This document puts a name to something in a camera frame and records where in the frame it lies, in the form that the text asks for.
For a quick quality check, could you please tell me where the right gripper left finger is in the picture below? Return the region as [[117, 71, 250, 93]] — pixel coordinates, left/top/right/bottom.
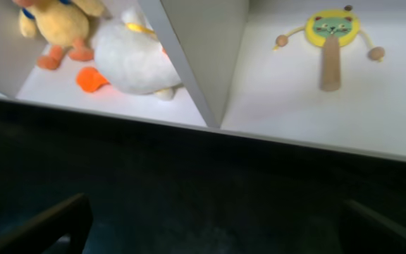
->
[[0, 192, 94, 254]]

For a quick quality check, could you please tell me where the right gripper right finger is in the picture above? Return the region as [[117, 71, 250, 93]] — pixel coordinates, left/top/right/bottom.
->
[[340, 198, 406, 254]]

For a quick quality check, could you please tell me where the yellow cat rattle drum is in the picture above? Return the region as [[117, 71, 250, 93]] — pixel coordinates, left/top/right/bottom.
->
[[272, 4, 387, 93]]

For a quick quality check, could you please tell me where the white shelf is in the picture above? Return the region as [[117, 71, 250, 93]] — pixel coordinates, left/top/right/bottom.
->
[[0, 0, 406, 167]]

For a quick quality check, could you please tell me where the white plush duck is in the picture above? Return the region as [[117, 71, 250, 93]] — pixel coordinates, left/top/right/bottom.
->
[[75, 6, 184, 102]]

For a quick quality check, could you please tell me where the yellow plush duck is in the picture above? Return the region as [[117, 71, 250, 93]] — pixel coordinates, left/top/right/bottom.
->
[[11, 0, 106, 71]]

